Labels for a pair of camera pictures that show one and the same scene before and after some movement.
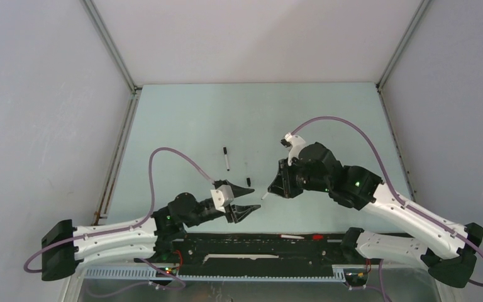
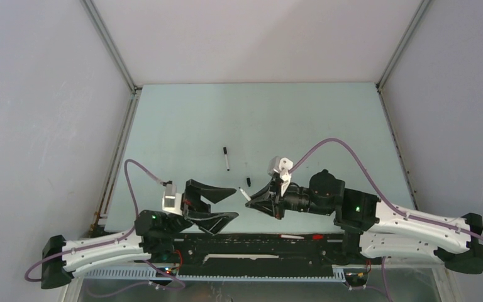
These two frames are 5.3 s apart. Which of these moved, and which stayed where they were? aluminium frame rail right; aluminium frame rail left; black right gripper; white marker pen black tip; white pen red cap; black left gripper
Moved: black left gripper; black right gripper
Stayed: white marker pen black tip; aluminium frame rail right; aluminium frame rail left; white pen red cap
